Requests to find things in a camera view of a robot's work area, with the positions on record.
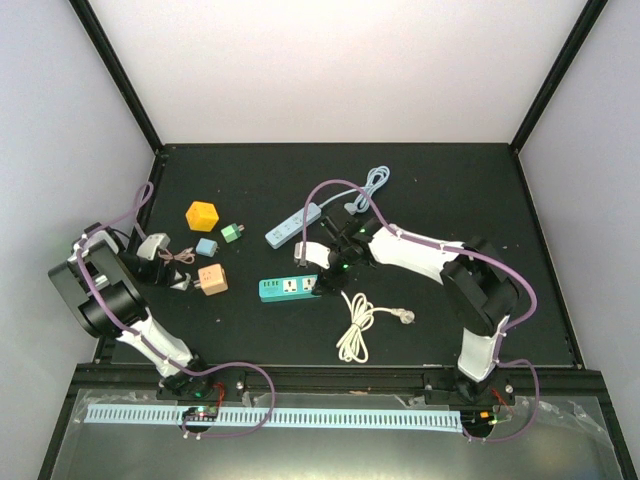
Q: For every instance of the green cube plug adapter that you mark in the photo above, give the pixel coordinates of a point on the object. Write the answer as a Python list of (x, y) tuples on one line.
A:
[(232, 232)]

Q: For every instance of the white usb charger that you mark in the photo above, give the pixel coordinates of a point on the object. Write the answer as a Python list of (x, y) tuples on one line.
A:
[(188, 280)]

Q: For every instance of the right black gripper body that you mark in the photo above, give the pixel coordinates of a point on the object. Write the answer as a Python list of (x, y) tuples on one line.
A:
[(343, 275)]

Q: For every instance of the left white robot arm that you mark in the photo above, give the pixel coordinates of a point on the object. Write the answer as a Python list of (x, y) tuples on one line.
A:
[(100, 281)]

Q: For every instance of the left small circuit board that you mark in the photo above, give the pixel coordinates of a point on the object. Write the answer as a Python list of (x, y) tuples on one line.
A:
[(200, 413)]

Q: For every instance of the light blue slotted cable duct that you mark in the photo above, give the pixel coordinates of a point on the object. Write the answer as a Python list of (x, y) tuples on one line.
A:
[(241, 417)]

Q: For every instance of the small circuit board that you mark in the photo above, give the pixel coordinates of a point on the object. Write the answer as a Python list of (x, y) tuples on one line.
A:
[(200, 413), (484, 418)]

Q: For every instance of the light blue plug adapter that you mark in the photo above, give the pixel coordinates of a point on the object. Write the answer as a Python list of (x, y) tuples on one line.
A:
[(206, 247)]

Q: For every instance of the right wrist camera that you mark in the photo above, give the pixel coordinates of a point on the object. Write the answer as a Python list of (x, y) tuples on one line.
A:
[(315, 253)]

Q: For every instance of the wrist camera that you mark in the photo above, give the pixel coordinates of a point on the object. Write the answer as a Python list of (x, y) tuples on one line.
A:
[(152, 246), (315, 253)]

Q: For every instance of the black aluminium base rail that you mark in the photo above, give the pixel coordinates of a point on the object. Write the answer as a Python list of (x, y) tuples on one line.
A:
[(436, 386)]

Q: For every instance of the peach dragon cube adapter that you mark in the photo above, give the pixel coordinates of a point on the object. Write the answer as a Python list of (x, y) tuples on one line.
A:
[(211, 280)]

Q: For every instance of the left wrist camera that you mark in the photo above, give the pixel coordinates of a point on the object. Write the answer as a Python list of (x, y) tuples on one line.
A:
[(152, 246)]

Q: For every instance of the right small circuit board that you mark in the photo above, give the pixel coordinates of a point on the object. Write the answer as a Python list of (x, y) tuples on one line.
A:
[(484, 418)]

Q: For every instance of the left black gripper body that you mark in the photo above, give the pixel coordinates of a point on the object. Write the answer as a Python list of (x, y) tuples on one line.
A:
[(153, 276)]

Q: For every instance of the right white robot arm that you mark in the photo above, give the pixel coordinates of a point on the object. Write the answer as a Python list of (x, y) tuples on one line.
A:
[(482, 291)]

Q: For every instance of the yellow cube socket adapter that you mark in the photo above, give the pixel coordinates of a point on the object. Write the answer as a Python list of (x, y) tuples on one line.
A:
[(202, 216)]

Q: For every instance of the teal power strip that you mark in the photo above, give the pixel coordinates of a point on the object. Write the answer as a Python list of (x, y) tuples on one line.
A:
[(286, 289)]

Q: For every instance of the light blue power strip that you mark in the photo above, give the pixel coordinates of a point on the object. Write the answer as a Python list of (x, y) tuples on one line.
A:
[(291, 226)]

